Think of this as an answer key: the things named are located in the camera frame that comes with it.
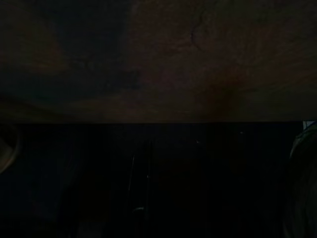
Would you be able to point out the brown wooden cabinet front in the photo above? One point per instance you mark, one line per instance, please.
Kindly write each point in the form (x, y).
(158, 62)

